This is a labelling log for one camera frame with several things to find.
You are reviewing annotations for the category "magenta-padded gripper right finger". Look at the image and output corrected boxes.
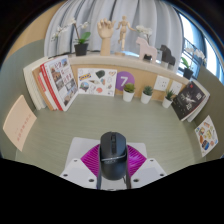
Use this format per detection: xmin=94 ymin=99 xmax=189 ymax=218
xmin=124 ymin=144 xmax=168 ymax=190

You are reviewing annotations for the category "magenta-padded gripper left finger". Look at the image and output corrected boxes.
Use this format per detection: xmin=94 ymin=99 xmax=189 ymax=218
xmin=59 ymin=143 xmax=103 ymax=190

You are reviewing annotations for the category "dark grey computer mouse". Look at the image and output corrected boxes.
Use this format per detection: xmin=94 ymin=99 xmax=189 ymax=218
xmin=99 ymin=131 xmax=129 ymax=181

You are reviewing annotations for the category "white printed mouse pad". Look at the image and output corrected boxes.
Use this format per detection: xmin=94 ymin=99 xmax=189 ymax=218
xmin=64 ymin=136 xmax=148 ymax=191

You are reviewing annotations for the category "colourful sticker sheet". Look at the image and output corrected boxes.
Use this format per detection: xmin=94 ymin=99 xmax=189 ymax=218
xmin=194 ymin=114 xmax=219 ymax=158

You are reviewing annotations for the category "small plant in white pot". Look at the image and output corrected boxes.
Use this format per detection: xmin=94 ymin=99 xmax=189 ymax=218
xmin=161 ymin=89 xmax=175 ymax=109
xmin=140 ymin=85 xmax=154 ymax=105
xmin=122 ymin=82 xmax=136 ymax=103

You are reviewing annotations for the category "beige book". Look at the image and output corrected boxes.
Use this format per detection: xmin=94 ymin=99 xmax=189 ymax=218
xmin=2 ymin=94 xmax=38 ymax=153

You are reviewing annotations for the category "black book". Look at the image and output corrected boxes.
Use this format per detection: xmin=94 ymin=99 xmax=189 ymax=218
xmin=171 ymin=80 xmax=207 ymax=122

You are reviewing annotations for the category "red book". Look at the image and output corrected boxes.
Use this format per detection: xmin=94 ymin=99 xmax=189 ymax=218
xmin=39 ymin=63 xmax=64 ymax=112

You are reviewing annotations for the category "white sticker card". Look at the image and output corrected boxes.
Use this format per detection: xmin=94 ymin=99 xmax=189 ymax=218
xmin=77 ymin=68 xmax=118 ymax=98

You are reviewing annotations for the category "white picture-cover book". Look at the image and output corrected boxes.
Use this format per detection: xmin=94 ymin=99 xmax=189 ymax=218
xmin=44 ymin=54 xmax=79 ymax=112

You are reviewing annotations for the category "brown book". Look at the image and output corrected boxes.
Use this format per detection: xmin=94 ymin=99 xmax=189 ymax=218
xmin=32 ymin=64 xmax=56 ymax=112

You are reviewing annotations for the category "purple round number sign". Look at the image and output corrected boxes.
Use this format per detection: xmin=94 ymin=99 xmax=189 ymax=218
xmin=115 ymin=71 xmax=136 ymax=92

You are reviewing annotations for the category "thick white book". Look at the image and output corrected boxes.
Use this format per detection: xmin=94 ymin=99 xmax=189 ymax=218
xmin=22 ymin=56 xmax=51 ymax=111

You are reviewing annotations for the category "grey felt partition panel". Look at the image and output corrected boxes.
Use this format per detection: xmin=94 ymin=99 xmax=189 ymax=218
xmin=194 ymin=64 xmax=224 ymax=161
xmin=0 ymin=39 xmax=46 ymax=158

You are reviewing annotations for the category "white orchid in black pot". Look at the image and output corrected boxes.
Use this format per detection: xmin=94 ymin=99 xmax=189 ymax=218
xmin=50 ymin=18 xmax=92 ymax=57
xmin=180 ymin=46 xmax=206 ymax=81

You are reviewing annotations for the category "light wooden ledge shelf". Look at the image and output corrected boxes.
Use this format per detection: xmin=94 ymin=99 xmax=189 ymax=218
xmin=68 ymin=53 xmax=191 ymax=99

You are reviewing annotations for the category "black horse figure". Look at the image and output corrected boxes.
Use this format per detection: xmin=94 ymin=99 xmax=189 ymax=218
xmin=159 ymin=44 xmax=177 ymax=66

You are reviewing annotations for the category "pink horse figure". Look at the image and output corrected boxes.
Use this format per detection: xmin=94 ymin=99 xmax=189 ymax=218
xmin=135 ymin=36 xmax=158 ymax=63

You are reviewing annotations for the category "white orchid plant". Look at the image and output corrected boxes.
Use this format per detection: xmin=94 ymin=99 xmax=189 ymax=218
xmin=134 ymin=25 xmax=154 ymax=44

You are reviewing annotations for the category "wooden hand model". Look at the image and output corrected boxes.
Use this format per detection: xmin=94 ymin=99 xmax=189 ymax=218
xmin=96 ymin=18 xmax=116 ymax=57

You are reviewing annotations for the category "grey curtain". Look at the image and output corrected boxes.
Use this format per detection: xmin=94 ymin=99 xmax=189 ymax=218
xmin=43 ymin=0 xmax=185 ymax=59

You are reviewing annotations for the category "white wall socket plate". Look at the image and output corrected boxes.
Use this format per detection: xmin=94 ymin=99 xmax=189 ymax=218
xmin=153 ymin=75 xmax=171 ymax=92
xmin=169 ymin=80 xmax=184 ymax=96

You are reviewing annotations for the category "window with dark frame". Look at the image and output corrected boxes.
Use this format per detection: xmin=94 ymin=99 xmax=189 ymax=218
xmin=176 ymin=9 xmax=224 ymax=84

